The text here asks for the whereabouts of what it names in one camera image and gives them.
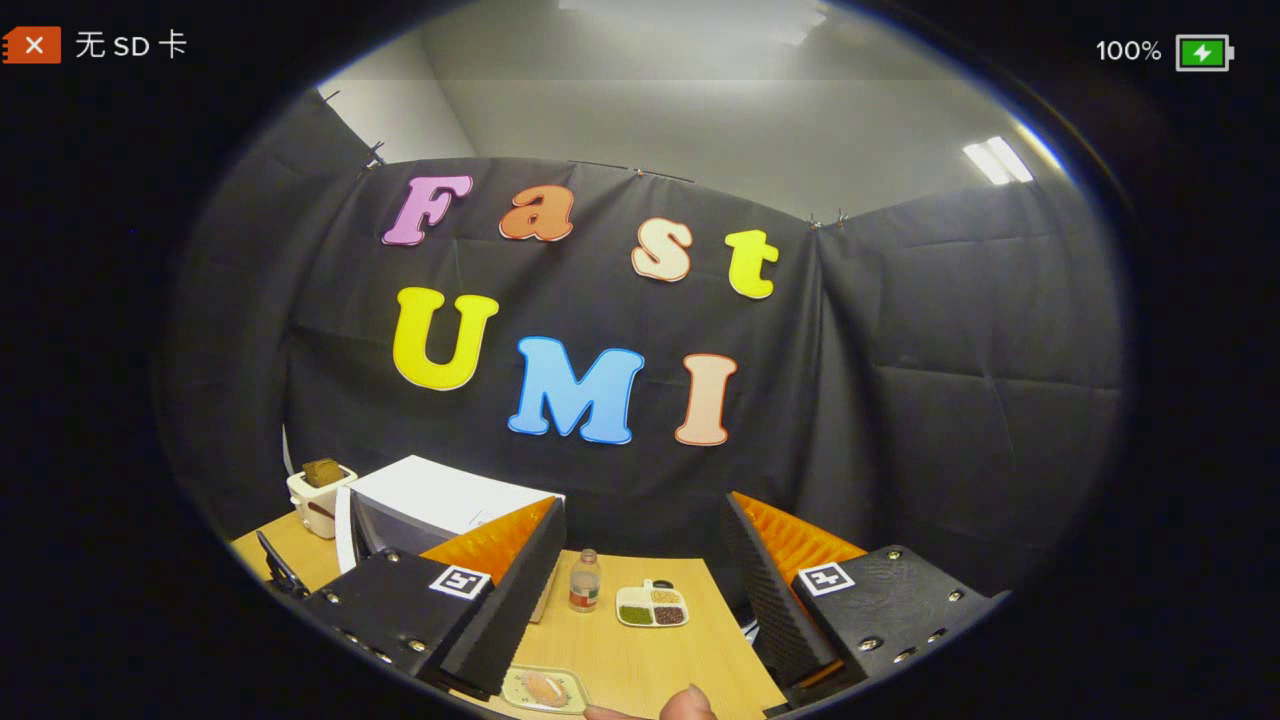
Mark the divided dish of grains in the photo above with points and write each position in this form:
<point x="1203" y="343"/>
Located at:
<point x="652" y="605"/>

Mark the brown bread slice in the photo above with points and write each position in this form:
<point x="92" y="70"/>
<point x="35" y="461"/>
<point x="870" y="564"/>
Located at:
<point x="323" y="472"/>

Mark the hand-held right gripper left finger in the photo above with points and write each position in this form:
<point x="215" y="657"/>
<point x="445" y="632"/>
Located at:
<point x="515" y="610"/>

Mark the ceiling light panel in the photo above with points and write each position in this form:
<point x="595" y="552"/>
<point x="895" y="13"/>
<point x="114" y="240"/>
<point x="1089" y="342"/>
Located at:
<point x="700" y="15"/>
<point x="997" y="160"/>

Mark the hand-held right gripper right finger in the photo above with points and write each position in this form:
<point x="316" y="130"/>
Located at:
<point x="765" y="600"/>

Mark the small brown bottle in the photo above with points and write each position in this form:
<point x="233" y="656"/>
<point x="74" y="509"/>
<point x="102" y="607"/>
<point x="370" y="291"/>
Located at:
<point x="585" y="585"/>

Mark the small pale green plate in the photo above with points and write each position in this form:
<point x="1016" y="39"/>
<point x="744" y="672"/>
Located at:
<point x="512" y="690"/>

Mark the white microwave oven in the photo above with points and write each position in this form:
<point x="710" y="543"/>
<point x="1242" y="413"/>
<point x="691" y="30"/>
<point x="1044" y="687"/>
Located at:
<point x="440" y="490"/>

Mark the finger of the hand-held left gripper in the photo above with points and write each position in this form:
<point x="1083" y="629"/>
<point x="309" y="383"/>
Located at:
<point x="282" y="570"/>

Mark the salmon sushi piece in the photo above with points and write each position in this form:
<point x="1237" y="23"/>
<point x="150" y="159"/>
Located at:
<point x="545" y="688"/>

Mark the white toaster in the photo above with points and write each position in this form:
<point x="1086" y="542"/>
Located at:
<point x="315" y="525"/>

